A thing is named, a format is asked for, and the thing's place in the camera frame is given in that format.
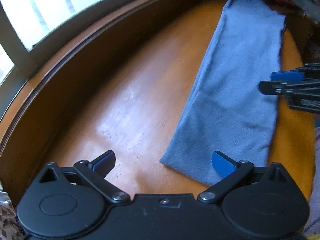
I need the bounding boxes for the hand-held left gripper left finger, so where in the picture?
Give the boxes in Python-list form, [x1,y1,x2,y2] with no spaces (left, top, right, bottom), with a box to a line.
[37,150,131,205]

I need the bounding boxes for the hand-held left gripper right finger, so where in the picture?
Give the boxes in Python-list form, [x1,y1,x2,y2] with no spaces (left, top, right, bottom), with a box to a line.
[197,151,289,203]

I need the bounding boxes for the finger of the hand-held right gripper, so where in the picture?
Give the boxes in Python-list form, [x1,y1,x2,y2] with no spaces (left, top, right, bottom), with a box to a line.
[271,64,320,81]
[259,80,320,95]

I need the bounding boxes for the dark blue pants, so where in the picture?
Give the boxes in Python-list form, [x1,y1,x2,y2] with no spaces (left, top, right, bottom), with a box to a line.
[159,0,287,187]

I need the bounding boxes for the white patterned garment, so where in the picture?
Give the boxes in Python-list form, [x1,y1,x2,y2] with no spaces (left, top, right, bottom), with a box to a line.
[0,190,24,240]

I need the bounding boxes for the window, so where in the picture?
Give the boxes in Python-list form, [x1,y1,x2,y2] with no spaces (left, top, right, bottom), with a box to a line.
[0,0,190,115]

